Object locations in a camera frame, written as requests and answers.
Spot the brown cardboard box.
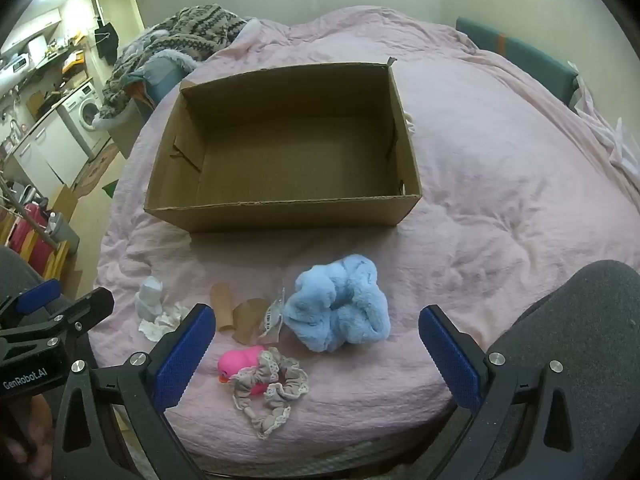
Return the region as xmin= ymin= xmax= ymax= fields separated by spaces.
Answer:
xmin=144 ymin=57 xmax=422 ymax=233

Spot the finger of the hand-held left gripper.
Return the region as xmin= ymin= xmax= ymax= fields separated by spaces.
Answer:
xmin=0 ymin=279 xmax=62 ymax=322
xmin=0 ymin=287 xmax=116 ymax=343

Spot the person's left leg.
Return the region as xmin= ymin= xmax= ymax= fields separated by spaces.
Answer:
xmin=0 ymin=247 xmax=47 ymax=306

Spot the light blue fur-trimmed cushion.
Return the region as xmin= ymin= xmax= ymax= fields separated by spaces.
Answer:
xmin=125 ymin=55 xmax=198 ymax=106

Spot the yellow rack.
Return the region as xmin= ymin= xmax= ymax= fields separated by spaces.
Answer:
xmin=25 ymin=239 xmax=69 ymax=282

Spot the black hanging clothing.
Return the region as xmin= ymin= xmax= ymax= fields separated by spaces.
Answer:
xmin=95 ymin=22 xmax=121 ymax=66

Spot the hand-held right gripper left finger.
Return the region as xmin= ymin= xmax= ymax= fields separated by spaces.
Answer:
xmin=52 ymin=302 xmax=217 ymax=480

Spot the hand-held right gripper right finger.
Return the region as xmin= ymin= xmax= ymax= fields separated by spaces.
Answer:
xmin=419 ymin=304 xmax=621 ymax=480

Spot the patterned knit blanket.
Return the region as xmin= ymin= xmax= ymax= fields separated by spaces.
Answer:
xmin=102 ymin=4 xmax=261 ymax=121

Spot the person's left hand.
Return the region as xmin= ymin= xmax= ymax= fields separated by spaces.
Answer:
xmin=0 ymin=394 xmax=55 ymax=480

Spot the beige bed base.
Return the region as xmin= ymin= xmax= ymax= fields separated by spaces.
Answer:
xmin=107 ymin=105 xmax=156 ymax=158

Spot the grey bin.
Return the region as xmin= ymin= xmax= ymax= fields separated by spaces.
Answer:
xmin=47 ymin=212 xmax=81 ymax=258

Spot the small cardboard floor box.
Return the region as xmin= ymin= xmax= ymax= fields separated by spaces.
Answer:
xmin=50 ymin=185 xmax=80 ymax=221

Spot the pink toy duck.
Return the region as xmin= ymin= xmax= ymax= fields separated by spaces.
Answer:
xmin=217 ymin=345 xmax=271 ymax=397

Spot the white washing machine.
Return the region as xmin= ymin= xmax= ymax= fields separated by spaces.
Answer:
xmin=59 ymin=82 xmax=110 ymax=158

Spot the white sock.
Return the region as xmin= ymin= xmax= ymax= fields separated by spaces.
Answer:
xmin=138 ymin=302 xmax=193 ymax=343

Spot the white striped cloth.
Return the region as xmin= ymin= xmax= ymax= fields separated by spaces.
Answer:
xmin=574 ymin=75 xmax=640 ymax=186

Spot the beige lace scrunchie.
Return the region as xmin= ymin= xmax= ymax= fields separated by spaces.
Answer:
xmin=230 ymin=347 xmax=311 ymax=441

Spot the brown floor rug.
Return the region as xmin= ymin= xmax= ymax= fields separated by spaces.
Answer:
xmin=75 ymin=142 xmax=121 ymax=196

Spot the clear packet with label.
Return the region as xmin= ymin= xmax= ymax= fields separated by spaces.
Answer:
xmin=260 ymin=287 xmax=287 ymax=345

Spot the white kitchen cabinet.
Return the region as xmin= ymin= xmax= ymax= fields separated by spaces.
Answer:
xmin=12 ymin=110 xmax=91 ymax=201

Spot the teal headboard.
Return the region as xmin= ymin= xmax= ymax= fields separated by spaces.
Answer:
xmin=455 ymin=16 xmax=581 ymax=108

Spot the pink bed blanket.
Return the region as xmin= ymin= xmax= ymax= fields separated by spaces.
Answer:
xmin=97 ymin=5 xmax=640 ymax=471

